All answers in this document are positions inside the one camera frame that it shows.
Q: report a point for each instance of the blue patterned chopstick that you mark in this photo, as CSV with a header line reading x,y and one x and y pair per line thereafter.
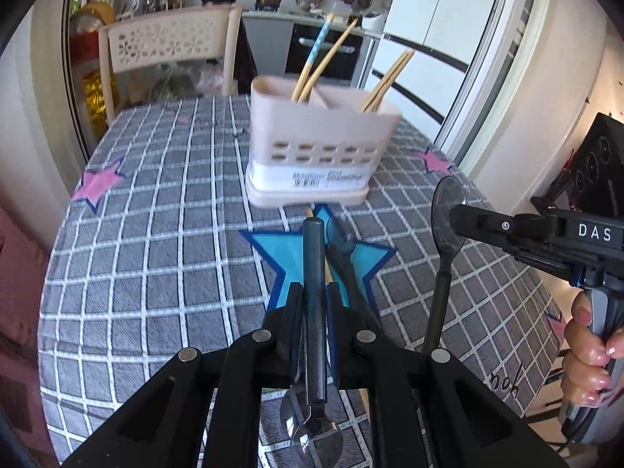
x,y
304,74

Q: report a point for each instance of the black built-in oven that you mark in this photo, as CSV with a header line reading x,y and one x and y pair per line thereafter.
x,y
341,67

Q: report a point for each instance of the grey checked tablecloth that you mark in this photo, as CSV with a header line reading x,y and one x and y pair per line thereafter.
x,y
166,258

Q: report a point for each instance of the white perforated plastic chair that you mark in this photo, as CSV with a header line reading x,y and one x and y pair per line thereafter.
x,y
193,33

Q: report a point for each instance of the beige plastic utensil holder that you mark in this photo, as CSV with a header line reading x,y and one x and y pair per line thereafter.
x,y
322,151

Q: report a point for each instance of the plain wooden chopstick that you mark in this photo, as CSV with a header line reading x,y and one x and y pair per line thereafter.
x,y
316,74

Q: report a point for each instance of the black handled steel spoon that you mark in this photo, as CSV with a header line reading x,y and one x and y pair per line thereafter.
x,y
315,439

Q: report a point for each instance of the wooden chopstick pair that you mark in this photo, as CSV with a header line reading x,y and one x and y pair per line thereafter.
x,y
390,82
385,80

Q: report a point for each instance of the person right hand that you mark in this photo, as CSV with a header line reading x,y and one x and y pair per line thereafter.
x,y
585,374

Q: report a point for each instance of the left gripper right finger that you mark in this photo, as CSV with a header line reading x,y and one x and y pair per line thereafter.
x,y
426,412

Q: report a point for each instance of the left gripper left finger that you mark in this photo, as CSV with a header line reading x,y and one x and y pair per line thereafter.
x,y
202,409

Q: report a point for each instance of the white refrigerator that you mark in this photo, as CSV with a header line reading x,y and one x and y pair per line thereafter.
x,y
445,35

